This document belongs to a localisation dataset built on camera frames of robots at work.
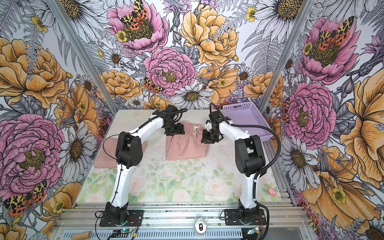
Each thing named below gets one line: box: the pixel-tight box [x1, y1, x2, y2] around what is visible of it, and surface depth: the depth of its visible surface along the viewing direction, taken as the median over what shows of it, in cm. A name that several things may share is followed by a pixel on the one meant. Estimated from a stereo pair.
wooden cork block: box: [71, 231, 92, 240], surface depth 70 cm
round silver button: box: [194, 218, 208, 235], surface depth 62 cm
